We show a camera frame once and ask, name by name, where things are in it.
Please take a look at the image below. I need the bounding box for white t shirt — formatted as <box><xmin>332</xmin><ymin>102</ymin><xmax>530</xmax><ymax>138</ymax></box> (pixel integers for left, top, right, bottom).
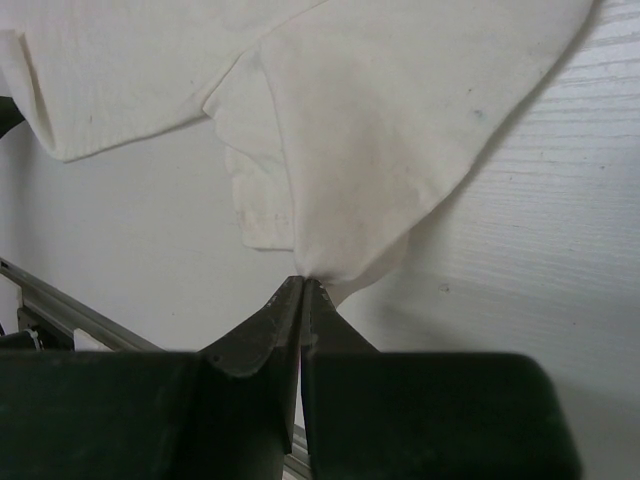
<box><xmin>1</xmin><ymin>1</ymin><xmax>593</xmax><ymax>302</ymax></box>

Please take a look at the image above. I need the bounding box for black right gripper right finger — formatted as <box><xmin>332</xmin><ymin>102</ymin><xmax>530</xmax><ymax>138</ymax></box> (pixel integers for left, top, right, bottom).
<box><xmin>301</xmin><ymin>280</ymin><xmax>582</xmax><ymax>479</ymax></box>

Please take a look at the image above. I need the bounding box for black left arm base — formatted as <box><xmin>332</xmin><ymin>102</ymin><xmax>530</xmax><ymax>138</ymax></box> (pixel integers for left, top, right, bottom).
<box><xmin>1</xmin><ymin>307</ymin><xmax>74</xmax><ymax>351</ymax></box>

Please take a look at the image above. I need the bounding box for aluminium front rail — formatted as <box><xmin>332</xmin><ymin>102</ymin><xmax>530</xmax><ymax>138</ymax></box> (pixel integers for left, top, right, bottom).
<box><xmin>0</xmin><ymin>259</ymin><xmax>321</xmax><ymax>480</ymax></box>

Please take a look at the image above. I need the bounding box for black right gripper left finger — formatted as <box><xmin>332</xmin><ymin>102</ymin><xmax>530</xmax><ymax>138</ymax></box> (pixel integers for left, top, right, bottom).
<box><xmin>1</xmin><ymin>277</ymin><xmax>303</xmax><ymax>479</ymax></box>

